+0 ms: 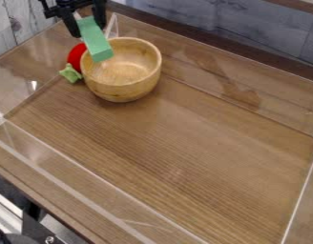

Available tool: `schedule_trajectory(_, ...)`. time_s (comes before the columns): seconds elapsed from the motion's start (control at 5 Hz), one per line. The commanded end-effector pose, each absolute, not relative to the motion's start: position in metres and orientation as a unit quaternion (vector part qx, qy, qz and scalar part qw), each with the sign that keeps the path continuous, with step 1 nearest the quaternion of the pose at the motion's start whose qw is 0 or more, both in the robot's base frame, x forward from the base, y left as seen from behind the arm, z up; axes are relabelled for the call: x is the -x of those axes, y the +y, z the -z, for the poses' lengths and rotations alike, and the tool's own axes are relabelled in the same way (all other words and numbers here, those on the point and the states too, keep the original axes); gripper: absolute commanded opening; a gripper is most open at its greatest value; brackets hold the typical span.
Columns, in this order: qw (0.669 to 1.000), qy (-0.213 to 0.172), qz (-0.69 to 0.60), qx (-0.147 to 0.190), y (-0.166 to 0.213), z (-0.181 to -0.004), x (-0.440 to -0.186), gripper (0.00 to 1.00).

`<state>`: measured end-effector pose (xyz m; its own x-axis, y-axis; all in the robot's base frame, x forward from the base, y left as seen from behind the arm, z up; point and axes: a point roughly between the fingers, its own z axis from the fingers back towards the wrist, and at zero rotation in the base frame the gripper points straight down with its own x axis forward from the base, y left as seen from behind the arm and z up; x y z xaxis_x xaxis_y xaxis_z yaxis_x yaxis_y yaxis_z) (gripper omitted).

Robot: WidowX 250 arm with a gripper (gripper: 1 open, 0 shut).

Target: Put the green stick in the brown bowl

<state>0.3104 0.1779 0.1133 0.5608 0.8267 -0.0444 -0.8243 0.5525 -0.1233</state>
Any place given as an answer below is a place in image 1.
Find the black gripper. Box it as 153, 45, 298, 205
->
38, 0, 106, 38

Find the green rectangular block stick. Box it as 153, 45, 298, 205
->
77, 16, 113, 62

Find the light wooden bowl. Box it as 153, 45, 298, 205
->
80, 37, 163, 103

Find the red plush strawberry toy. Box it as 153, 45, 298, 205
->
59, 43, 86, 84

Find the black table clamp mount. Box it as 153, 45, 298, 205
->
21, 213, 65, 244

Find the black cable loop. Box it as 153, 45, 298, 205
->
0, 225, 13, 244

